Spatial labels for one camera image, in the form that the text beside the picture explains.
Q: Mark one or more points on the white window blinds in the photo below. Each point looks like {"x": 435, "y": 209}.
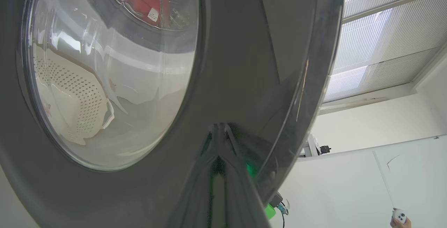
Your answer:
{"x": 384, "y": 29}

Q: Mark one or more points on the cream laundry basket brown rim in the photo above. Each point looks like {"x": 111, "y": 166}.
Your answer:
{"x": 73, "y": 98}

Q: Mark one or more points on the grey mounted camera device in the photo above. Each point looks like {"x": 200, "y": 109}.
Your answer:
{"x": 312, "y": 147}

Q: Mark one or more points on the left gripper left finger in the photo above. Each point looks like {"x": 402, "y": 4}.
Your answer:
{"x": 195, "y": 200}

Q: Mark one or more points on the white handheld controller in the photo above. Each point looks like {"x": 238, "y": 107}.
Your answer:
{"x": 399, "y": 215}

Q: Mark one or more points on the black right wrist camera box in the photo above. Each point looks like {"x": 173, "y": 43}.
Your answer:
{"x": 276, "y": 200}

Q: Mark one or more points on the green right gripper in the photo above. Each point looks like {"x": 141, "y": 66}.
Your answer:
{"x": 269, "y": 212}

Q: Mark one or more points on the black washing machine door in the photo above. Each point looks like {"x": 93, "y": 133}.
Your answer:
{"x": 244, "y": 64}

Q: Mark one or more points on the person hand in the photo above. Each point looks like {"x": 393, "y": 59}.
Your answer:
{"x": 401, "y": 226}

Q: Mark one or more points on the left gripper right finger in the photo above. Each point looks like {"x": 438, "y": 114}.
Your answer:
{"x": 244, "y": 200}

